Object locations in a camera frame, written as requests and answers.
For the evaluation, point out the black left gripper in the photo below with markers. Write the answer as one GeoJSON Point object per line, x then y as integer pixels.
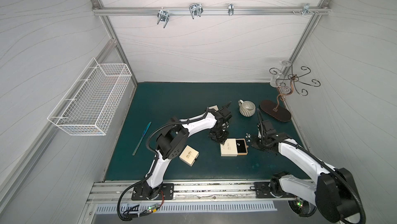
{"type": "Point", "coordinates": [218, 134]}

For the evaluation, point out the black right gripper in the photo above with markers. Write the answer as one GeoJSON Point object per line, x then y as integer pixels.
{"type": "Point", "coordinates": [264, 128]}

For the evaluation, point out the cream drawer jewelry box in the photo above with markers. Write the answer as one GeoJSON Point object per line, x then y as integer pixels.
{"type": "Point", "coordinates": [215, 107]}

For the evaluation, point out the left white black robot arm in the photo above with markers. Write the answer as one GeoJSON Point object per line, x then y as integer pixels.
{"type": "Point", "coordinates": [169, 141]}

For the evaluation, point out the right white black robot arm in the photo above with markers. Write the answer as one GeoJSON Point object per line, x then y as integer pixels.
{"type": "Point", "coordinates": [332, 191]}

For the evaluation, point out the metal jewelry stand dark base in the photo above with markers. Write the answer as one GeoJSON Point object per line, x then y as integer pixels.
{"type": "Point", "coordinates": [284, 80]}

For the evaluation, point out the grey ribbed ceramic mug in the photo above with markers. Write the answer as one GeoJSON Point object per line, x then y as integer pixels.
{"type": "Point", "coordinates": [246, 108]}

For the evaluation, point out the metal clamp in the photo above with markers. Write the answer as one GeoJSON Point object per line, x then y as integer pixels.
{"type": "Point", "coordinates": [196, 9]}
{"type": "Point", "coordinates": [163, 16]}
{"type": "Point", "coordinates": [231, 9]}
{"type": "Point", "coordinates": [306, 10]}

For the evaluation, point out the aluminium crossbar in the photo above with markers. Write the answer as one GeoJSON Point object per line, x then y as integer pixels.
{"type": "Point", "coordinates": [207, 11]}

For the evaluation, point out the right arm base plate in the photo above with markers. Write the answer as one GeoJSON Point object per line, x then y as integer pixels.
{"type": "Point", "coordinates": [262, 191]}

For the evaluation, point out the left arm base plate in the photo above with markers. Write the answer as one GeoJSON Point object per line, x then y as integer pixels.
{"type": "Point", "coordinates": [161, 191]}

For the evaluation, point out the white slotted cable duct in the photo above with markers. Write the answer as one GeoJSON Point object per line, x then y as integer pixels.
{"type": "Point", "coordinates": [193, 207]}

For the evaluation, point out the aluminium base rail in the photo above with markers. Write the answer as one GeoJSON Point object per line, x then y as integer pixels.
{"type": "Point", "coordinates": [184, 191]}

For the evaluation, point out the white wire basket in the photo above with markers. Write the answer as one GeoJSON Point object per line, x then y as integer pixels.
{"type": "Point", "coordinates": [88, 107]}

